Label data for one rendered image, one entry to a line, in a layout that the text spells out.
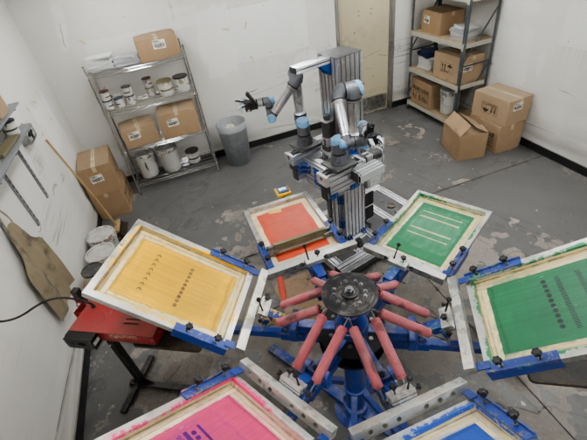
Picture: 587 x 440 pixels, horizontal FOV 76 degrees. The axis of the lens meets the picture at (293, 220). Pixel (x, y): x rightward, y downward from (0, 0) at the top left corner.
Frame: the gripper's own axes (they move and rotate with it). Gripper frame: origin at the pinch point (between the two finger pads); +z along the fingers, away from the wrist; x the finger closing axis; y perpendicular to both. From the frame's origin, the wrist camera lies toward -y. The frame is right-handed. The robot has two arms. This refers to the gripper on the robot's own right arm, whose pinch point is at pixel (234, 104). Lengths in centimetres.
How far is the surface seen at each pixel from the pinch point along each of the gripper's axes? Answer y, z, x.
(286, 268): 43, -19, -153
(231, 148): 161, 35, 175
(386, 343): 17, -62, -229
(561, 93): 95, -379, 65
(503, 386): 139, -160, -224
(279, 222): 60, -20, -93
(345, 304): 8, -47, -208
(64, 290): 92, 174, -95
